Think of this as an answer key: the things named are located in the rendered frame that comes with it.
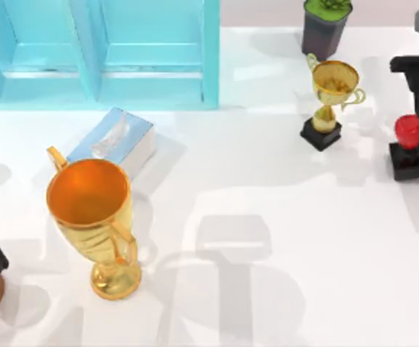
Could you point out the red trophy black base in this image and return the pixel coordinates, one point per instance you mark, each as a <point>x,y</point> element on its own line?
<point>409,130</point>

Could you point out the small gold trophy black base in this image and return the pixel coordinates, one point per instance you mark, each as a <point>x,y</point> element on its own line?
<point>334,81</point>

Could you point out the dark grey plant pot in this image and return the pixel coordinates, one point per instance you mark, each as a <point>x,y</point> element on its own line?
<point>321,36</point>

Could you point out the light blue rack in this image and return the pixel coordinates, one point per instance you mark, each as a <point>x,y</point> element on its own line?
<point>151,54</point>

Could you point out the light blue tissue box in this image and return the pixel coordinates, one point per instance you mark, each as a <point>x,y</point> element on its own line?
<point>123,133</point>

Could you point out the large gold trophy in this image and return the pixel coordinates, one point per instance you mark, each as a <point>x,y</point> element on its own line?
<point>86,195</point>

